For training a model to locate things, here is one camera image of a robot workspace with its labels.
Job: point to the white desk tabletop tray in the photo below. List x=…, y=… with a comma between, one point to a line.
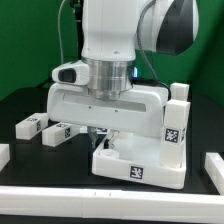
x=142, y=160

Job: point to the white left side block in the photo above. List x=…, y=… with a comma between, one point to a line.
x=4, y=155

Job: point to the black camera stand pole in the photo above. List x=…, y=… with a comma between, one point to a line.
x=77, y=6

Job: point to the white sheet with markers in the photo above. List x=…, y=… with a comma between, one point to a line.
x=83, y=129

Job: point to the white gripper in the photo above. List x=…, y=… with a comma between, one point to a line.
x=138, y=110

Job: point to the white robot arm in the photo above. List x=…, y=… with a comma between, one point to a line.
x=97, y=91

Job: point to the white front rail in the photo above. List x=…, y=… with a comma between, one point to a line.
x=112, y=204

